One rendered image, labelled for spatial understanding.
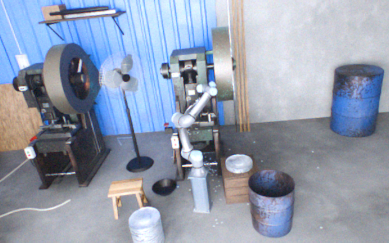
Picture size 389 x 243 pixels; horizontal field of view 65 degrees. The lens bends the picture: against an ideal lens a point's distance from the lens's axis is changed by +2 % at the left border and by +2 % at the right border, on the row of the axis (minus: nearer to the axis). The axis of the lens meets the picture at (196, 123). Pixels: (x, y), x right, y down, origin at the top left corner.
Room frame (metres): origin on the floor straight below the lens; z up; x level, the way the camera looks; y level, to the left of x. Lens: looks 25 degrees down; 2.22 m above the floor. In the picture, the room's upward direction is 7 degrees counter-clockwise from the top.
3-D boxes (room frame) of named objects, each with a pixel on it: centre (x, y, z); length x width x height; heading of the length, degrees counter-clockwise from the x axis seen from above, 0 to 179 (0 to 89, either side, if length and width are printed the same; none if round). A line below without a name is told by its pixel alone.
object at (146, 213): (2.20, 0.60, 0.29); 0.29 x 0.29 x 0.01
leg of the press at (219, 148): (3.52, -0.27, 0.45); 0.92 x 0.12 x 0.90; 175
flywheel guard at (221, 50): (3.48, -0.34, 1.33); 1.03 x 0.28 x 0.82; 175
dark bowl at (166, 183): (2.95, 0.48, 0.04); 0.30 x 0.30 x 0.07
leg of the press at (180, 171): (3.57, 0.26, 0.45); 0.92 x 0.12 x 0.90; 175
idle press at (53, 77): (3.93, 1.70, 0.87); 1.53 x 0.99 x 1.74; 173
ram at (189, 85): (3.36, 0.01, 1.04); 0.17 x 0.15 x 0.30; 175
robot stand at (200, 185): (2.59, 0.04, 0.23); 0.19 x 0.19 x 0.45; 73
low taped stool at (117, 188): (2.69, 0.84, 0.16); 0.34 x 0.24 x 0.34; 91
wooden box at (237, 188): (2.77, -0.40, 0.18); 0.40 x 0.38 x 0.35; 179
